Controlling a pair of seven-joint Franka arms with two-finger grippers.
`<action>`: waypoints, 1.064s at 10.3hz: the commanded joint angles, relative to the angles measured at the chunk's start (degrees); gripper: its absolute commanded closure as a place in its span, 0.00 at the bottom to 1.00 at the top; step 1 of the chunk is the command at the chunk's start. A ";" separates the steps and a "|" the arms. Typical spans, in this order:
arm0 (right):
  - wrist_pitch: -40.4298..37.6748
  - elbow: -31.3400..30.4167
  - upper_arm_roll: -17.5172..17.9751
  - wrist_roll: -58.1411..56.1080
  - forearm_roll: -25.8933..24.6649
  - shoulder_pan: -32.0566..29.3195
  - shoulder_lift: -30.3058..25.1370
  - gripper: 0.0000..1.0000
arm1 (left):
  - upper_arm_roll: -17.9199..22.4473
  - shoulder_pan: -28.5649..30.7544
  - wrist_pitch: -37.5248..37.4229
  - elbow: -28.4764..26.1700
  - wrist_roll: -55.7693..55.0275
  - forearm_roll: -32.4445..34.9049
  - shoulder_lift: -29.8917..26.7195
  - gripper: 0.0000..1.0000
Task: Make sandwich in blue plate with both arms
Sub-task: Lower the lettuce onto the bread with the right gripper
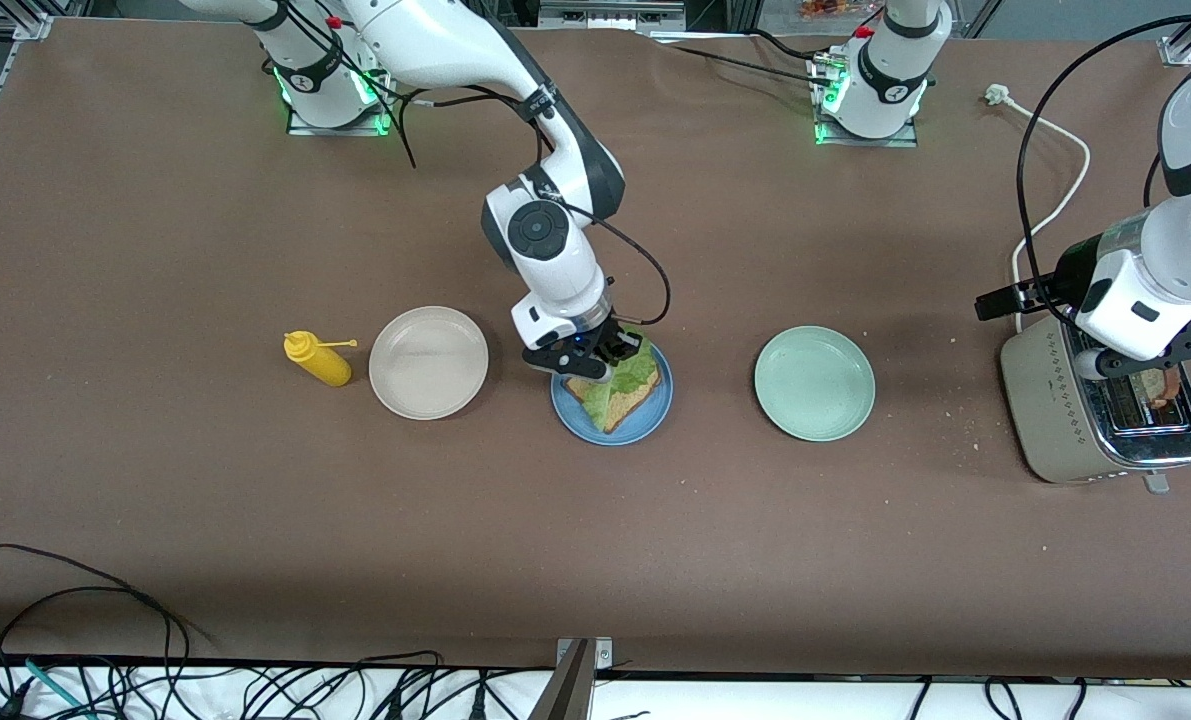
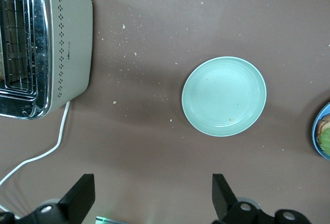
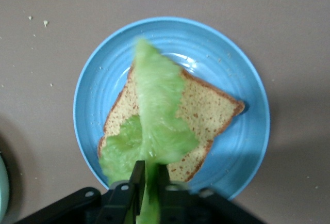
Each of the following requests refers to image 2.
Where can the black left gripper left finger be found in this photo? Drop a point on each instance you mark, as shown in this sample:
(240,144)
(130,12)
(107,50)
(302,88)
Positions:
(77,198)

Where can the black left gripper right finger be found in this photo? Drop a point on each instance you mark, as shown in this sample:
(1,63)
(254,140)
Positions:
(224,203)

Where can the green lettuce leaf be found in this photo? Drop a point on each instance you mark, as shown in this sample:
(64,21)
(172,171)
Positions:
(326,138)

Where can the mint green round plate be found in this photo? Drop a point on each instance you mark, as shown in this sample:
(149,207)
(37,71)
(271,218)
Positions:
(224,96)

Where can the blue round plate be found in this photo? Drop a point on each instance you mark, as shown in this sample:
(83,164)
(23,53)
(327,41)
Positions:
(315,141)

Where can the beige chrome toaster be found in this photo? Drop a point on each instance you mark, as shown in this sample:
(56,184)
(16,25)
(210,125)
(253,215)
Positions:
(72,40)

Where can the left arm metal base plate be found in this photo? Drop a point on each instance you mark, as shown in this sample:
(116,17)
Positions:
(108,220)

